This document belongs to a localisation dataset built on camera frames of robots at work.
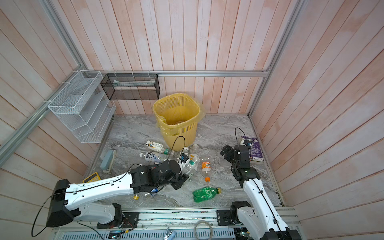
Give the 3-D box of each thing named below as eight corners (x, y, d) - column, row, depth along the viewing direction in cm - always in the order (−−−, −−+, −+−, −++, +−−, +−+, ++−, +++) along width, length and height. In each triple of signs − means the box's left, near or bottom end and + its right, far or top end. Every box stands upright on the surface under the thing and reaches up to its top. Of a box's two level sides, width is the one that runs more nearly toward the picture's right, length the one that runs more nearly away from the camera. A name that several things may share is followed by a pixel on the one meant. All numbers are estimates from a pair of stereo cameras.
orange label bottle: (202, 182, 88) (202, 178, 83) (201, 165, 95) (201, 161, 90) (211, 182, 88) (212, 178, 83) (209, 165, 95) (211, 161, 90)
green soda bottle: (194, 203, 80) (195, 201, 77) (192, 192, 84) (192, 190, 81) (221, 196, 83) (222, 194, 80) (217, 185, 87) (218, 183, 83)
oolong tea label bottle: (140, 161, 95) (137, 157, 91) (143, 154, 99) (141, 149, 95) (166, 166, 93) (165, 162, 89) (168, 158, 97) (167, 154, 93)
